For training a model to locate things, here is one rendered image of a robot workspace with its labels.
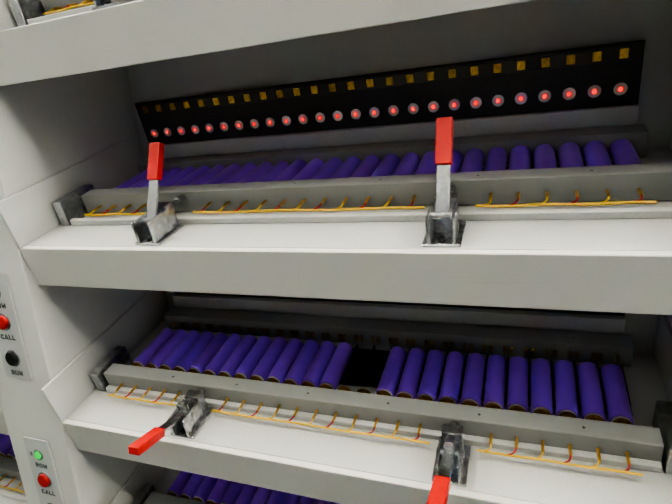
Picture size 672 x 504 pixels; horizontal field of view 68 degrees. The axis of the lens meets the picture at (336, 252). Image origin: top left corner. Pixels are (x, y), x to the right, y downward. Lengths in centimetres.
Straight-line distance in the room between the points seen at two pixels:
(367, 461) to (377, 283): 17
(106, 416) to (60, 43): 38
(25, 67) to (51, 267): 19
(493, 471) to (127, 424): 37
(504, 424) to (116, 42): 45
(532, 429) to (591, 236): 17
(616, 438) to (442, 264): 20
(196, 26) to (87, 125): 28
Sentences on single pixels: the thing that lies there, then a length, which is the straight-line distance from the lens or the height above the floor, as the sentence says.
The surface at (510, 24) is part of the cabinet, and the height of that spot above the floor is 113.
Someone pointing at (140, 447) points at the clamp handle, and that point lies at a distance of 50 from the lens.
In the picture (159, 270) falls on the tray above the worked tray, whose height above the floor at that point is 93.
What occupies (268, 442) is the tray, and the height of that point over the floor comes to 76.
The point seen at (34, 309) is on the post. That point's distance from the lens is 61.
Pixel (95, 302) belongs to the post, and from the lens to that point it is 66.
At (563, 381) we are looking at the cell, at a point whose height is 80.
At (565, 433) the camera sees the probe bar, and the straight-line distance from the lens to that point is 47.
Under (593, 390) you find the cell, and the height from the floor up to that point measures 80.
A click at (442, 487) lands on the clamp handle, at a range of 41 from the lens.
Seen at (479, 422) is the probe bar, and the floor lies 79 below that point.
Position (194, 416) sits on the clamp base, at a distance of 55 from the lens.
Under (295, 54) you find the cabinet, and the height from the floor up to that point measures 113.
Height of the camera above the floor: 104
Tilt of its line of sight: 14 degrees down
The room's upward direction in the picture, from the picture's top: 5 degrees counter-clockwise
